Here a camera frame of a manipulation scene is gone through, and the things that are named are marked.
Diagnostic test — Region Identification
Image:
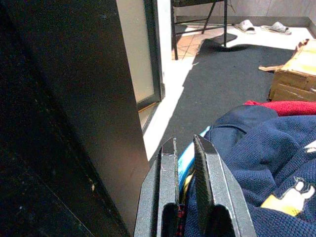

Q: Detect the navy blue knit garment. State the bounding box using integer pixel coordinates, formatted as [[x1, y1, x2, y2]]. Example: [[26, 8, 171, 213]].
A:
[[184, 105, 316, 237]]

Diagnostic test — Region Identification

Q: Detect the red towel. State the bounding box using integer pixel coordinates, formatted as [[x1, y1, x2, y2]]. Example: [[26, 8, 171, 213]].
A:
[[243, 100, 316, 117]]

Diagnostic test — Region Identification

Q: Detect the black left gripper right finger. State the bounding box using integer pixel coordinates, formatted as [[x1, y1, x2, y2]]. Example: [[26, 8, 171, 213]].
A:
[[192, 134, 257, 237]]

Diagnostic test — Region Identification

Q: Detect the brown cardboard box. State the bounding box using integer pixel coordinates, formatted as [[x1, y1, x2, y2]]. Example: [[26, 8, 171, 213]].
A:
[[258, 38, 316, 102]]

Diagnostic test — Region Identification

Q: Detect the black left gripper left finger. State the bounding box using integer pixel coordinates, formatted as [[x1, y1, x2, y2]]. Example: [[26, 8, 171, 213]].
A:
[[133, 137, 180, 237]]

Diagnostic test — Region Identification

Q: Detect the frosted glass door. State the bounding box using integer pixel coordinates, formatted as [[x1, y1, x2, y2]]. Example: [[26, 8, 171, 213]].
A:
[[116, 0, 165, 111]]

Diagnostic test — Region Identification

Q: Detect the grey slipper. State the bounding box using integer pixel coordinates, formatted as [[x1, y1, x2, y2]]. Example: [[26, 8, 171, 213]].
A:
[[260, 21, 292, 36], [234, 19, 257, 35]]

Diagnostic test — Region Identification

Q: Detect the black cabinet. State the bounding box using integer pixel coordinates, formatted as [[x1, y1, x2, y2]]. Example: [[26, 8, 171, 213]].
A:
[[0, 0, 151, 237]]

